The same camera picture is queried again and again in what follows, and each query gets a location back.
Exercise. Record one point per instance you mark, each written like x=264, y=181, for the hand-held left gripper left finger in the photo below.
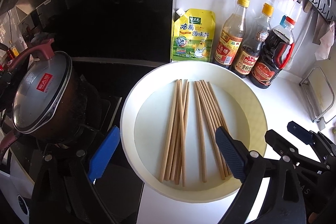
x=103, y=155

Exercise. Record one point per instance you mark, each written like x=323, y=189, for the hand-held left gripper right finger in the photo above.
x=231, y=153

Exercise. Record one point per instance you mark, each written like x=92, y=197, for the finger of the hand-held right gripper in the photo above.
x=278, y=142
x=300, y=132

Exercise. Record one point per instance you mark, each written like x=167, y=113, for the white round bowl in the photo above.
x=147, y=134

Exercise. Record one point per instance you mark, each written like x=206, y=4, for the bundle of wooden chopsticks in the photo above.
x=207, y=108

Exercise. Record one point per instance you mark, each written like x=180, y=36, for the person's right hand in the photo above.
x=313, y=216

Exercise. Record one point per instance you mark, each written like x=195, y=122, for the black gas stove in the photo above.
x=105, y=113

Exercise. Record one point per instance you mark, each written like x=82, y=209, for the dark cooking pot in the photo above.
x=76, y=108

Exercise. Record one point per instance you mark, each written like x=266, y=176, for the yellow-capped glass soy sauce bottle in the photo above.
x=249, y=61

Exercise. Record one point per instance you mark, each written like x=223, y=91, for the white hanging cloth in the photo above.
x=326, y=43

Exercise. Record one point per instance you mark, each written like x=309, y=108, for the white box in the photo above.
x=15, y=187

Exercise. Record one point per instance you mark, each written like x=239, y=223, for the yellow-capped vinegar bottle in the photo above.
x=228, y=48

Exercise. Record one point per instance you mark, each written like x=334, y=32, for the yellow seasoning pouch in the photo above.
x=194, y=35

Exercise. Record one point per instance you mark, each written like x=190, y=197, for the small amber bottle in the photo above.
x=12, y=49

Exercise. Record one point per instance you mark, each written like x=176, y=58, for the black range hood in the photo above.
x=105, y=8

